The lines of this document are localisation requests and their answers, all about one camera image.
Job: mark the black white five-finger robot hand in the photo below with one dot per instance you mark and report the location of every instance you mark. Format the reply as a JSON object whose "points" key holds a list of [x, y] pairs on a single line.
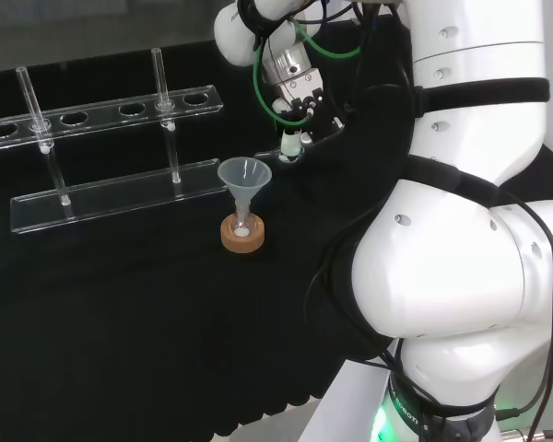
{"points": [[299, 103]]}

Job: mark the translucent plastic funnel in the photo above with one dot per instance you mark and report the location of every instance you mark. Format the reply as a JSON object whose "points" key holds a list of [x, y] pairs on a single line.
{"points": [[244, 175]]}

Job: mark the clear acrylic funnel stand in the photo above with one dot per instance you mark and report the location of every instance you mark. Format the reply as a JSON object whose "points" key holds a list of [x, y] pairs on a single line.
{"points": [[110, 202]]}

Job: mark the small round-bottom glass flask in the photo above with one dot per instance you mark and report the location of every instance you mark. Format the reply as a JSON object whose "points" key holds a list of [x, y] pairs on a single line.
{"points": [[243, 228]]}

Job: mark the black bench cloth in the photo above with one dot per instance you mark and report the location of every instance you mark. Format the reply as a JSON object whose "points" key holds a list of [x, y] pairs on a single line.
{"points": [[120, 322]]}

